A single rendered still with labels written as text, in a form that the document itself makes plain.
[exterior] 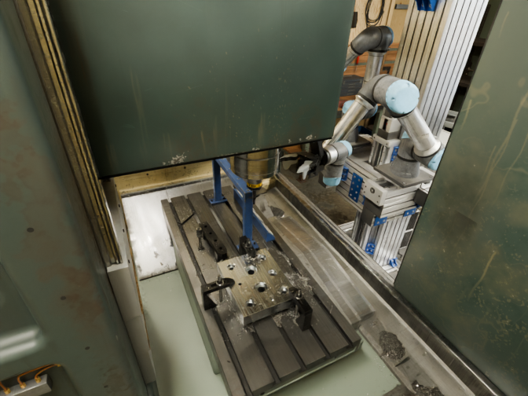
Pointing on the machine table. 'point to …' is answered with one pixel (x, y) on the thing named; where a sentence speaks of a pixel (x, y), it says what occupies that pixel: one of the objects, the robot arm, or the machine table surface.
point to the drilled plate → (262, 308)
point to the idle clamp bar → (214, 241)
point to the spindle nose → (256, 164)
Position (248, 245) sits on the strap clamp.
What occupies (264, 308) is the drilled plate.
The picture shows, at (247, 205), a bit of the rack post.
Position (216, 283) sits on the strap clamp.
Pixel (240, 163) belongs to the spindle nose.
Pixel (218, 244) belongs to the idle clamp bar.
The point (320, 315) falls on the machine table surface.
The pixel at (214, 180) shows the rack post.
